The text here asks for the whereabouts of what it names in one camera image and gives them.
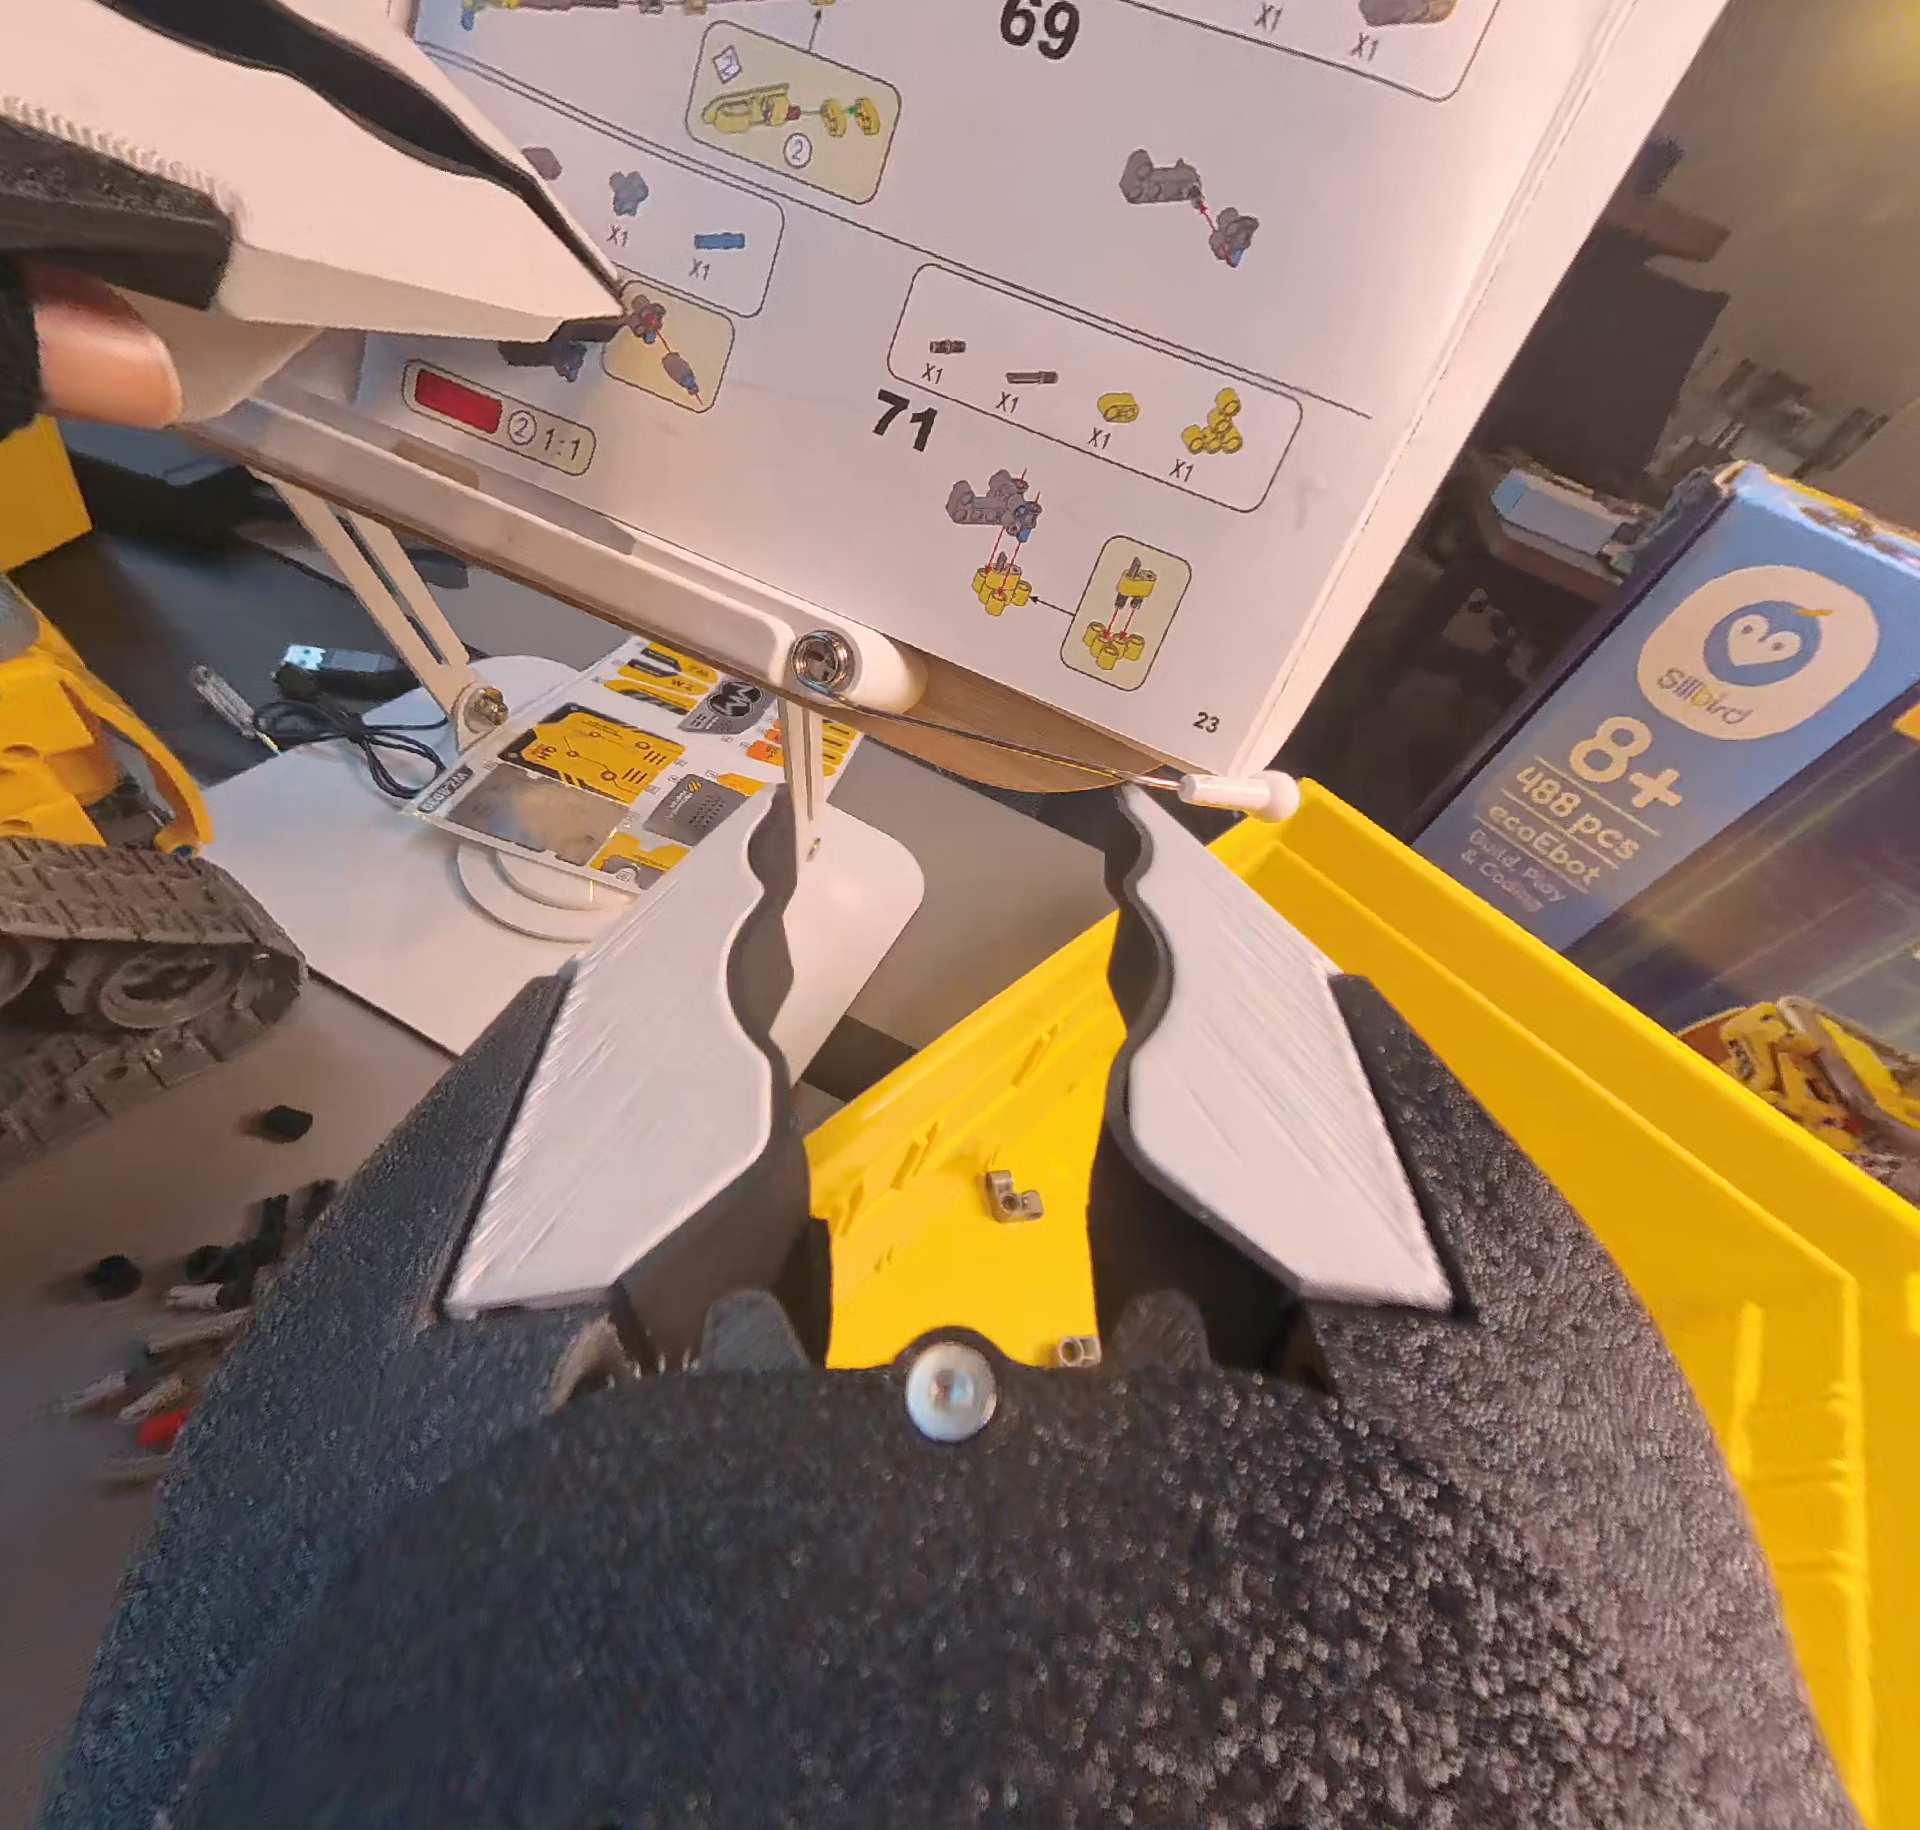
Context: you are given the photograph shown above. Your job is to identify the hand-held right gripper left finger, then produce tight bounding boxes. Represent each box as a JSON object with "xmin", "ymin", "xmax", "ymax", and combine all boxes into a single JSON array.
[{"xmin": 441, "ymin": 786, "xmax": 798, "ymax": 1322}]

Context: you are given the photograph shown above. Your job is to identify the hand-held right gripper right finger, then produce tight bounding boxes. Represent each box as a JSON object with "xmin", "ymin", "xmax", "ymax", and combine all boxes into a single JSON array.
[{"xmin": 1101, "ymin": 783, "xmax": 1456, "ymax": 1313}]

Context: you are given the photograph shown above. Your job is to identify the toy brick instruction booklet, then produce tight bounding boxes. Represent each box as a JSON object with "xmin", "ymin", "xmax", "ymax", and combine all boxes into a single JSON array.
[{"xmin": 179, "ymin": 0, "xmax": 1653, "ymax": 774}]

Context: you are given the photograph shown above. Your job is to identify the grey desk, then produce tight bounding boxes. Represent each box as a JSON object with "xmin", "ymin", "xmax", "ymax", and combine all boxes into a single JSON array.
[{"xmin": 0, "ymin": 495, "xmax": 1126, "ymax": 1830}]

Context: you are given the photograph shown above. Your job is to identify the person's left hand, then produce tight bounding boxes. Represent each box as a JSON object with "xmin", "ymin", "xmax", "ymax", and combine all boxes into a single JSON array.
[{"xmin": 28, "ymin": 267, "xmax": 184, "ymax": 432}]

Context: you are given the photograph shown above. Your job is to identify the assorted small toy brick parts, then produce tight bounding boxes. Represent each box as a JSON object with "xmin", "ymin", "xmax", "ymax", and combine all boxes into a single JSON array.
[{"xmin": 981, "ymin": 1168, "xmax": 1108, "ymax": 1374}]

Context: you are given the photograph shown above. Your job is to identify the yellow grey sticker sheet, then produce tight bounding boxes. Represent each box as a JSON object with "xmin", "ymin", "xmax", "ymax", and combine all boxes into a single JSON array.
[{"xmin": 405, "ymin": 637, "xmax": 863, "ymax": 894}]

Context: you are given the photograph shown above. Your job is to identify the pile of black red pins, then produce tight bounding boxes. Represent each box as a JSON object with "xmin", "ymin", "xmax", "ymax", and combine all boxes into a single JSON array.
[{"xmin": 60, "ymin": 1176, "xmax": 338, "ymax": 1486}]

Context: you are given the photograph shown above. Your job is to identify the tracked toy brick vehicle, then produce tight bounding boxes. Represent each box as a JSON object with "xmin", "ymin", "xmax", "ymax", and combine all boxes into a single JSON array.
[{"xmin": 0, "ymin": 570, "xmax": 308, "ymax": 1163}]

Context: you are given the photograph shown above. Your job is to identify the blue toy set box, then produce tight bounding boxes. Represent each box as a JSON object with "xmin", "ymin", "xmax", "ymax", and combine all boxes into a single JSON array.
[{"xmin": 1409, "ymin": 462, "xmax": 1920, "ymax": 1201}]

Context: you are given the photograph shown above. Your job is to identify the black usb cable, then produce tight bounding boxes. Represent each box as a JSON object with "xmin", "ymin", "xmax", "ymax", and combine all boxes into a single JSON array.
[{"xmin": 186, "ymin": 643, "xmax": 451, "ymax": 800}]

